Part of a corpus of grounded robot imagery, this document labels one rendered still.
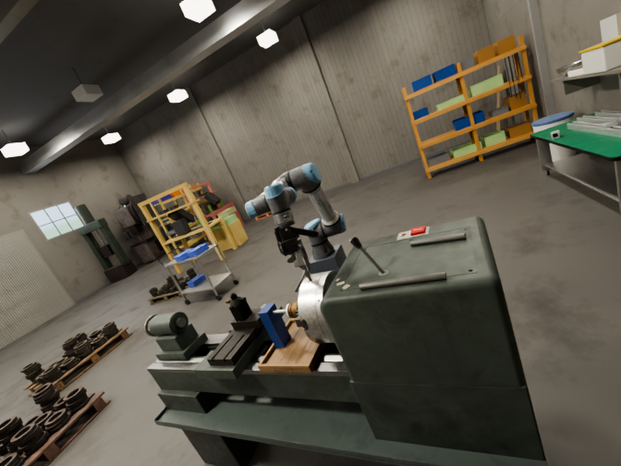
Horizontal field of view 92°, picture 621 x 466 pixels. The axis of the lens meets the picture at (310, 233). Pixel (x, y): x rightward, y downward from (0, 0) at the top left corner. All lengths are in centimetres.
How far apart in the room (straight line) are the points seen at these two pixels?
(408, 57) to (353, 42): 173
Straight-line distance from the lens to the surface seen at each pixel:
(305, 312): 129
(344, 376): 142
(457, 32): 1070
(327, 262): 187
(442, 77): 764
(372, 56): 1065
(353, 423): 166
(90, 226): 1332
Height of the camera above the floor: 177
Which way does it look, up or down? 15 degrees down
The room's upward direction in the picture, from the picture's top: 23 degrees counter-clockwise
